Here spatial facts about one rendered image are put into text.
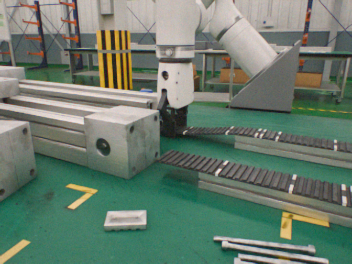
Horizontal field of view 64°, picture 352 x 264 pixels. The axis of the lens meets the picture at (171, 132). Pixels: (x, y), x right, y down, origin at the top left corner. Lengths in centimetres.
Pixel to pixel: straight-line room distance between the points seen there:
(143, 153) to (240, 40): 64
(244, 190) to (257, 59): 65
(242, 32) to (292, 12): 711
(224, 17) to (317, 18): 713
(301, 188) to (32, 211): 36
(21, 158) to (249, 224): 35
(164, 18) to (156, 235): 42
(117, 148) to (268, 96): 62
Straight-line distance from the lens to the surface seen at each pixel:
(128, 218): 37
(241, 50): 102
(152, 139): 51
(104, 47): 390
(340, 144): 61
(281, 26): 812
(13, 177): 49
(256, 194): 42
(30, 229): 40
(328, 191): 42
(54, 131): 56
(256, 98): 97
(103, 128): 47
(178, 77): 61
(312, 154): 59
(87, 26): 1042
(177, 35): 60
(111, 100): 70
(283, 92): 96
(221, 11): 104
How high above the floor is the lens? 100
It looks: 18 degrees down
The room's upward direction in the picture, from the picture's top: straight up
